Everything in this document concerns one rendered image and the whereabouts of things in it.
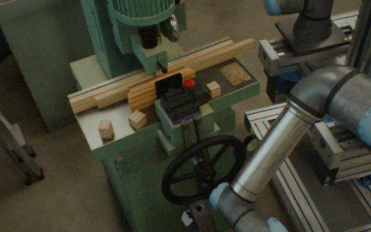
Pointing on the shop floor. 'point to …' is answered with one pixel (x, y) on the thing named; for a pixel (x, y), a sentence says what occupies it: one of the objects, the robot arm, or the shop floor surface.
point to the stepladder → (11, 132)
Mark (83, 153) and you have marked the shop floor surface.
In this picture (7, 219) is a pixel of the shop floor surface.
